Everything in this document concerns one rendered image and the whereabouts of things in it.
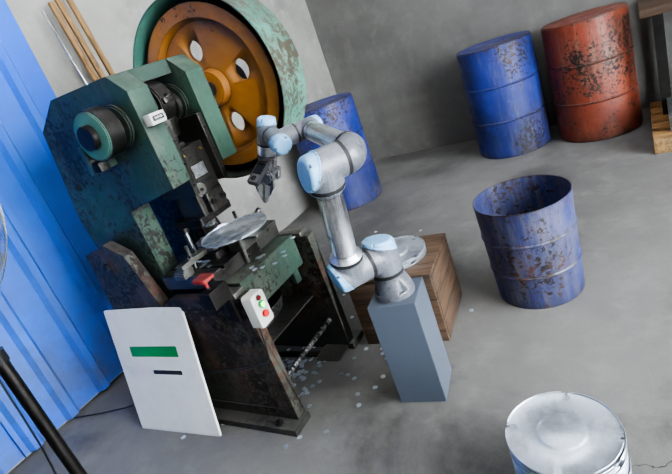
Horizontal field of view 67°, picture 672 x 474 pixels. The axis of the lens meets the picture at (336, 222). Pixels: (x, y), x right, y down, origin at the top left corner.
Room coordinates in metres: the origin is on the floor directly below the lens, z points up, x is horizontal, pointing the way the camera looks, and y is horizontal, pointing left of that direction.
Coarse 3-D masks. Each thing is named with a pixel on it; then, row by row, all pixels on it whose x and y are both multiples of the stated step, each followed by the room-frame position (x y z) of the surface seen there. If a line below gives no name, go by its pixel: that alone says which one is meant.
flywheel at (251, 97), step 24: (216, 0) 2.32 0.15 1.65; (168, 24) 2.41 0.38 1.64; (192, 24) 2.38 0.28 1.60; (216, 24) 2.31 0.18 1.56; (240, 24) 2.19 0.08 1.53; (168, 48) 2.49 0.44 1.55; (216, 48) 2.33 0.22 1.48; (240, 48) 2.26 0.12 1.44; (264, 48) 2.16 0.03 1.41; (216, 72) 2.34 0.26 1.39; (240, 72) 2.44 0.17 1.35; (264, 72) 2.18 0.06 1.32; (216, 96) 2.35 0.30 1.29; (240, 96) 2.32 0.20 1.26; (264, 96) 2.25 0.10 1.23; (240, 144) 2.38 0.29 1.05
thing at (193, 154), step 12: (180, 144) 2.07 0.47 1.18; (192, 144) 2.06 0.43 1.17; (192, 156) 2.04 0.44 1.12; (204, 156) 2.09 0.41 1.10; (192, 168) 2.02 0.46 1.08; (204, 168) 2.06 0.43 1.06; (204, 180) 2.04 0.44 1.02; (216, 180) 2.09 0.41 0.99; (204, 192) 2.01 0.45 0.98; (216, 192) 2.03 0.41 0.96; (180, 204) 2.04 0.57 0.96; (192, 204) 2.00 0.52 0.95; (204, 204) 2.00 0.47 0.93; (216, 204) 2.01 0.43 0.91; (192, 216) 2.02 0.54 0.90; (204, 216) 1.98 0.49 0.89
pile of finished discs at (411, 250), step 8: (400, 240) 2.24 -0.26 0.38; (408, 240) 2.21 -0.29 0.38; (416, 240) 2.18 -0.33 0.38; (400, 248) 2.14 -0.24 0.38; (408, 248) 2.12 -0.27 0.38; (416, 248) 2.10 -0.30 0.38; (424, 248) 2.08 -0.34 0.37; (400, 256) 2.08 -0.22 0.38; (408, 256) 2.05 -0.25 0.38; (416, 256) 2.04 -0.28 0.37; (408, 264) 2.00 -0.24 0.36
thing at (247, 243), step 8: (264, 224) 1.96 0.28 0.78; (272, 224) 1.95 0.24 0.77; (256, 232) 1.90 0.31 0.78; (240, 240) 1.95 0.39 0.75; (248, 240) 1.99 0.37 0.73; (256, 240) 2.02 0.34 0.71; (232, 248) 1.98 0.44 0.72; (240, 248) 1.95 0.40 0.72; (248, 248) 1.97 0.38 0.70; (256, 248) 2.00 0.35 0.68; (248, 256) 1.95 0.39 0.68; (256, 256) 1.99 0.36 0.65
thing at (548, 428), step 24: (528, 408) 1.13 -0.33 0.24; (552, 408) 1.10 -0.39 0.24; (576, 408) 1.07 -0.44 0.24; (600, 408) 1.04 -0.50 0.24; (528, 432) 1.05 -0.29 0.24; (552, 432) 1.02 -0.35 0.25; (576, 432) 0.99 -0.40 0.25; (600, 432) 0.98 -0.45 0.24; (528, 456) 0.98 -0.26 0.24; (552, 456) 0.96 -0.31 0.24; (576, 456) 0.93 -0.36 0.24; (600, 456) 0.91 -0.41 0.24
